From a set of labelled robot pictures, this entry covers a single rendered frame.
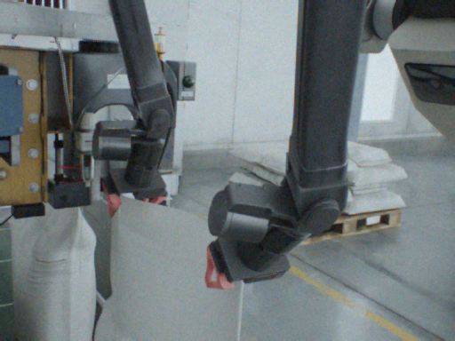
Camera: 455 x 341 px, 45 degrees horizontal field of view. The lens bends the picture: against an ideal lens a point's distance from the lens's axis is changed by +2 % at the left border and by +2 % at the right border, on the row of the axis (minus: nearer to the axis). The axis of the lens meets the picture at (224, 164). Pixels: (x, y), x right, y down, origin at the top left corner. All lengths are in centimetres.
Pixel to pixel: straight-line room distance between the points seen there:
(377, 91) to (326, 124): 713
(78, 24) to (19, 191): 36
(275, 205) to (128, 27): 42
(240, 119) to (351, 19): 579
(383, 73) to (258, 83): 206
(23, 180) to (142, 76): 38
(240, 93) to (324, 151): 565
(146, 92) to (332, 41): 50
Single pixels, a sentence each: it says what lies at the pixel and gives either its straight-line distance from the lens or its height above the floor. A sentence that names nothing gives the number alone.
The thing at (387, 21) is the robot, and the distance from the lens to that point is 105.
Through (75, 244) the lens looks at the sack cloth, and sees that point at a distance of 151.
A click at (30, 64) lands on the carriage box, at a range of 115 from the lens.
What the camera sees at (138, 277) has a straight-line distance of 96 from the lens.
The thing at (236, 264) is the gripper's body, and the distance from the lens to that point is 74.
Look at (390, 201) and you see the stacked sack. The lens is 453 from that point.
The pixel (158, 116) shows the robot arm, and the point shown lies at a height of 124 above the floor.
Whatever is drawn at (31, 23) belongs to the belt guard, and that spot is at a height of 139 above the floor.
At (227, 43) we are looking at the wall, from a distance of 609.
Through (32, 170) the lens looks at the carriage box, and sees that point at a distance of 118.
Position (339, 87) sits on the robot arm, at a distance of 54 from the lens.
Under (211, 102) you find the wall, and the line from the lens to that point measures 603.
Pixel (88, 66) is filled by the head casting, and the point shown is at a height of 131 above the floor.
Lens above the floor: 137
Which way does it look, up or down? 12 degrees down
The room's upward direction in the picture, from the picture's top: 4 degrees clockwise
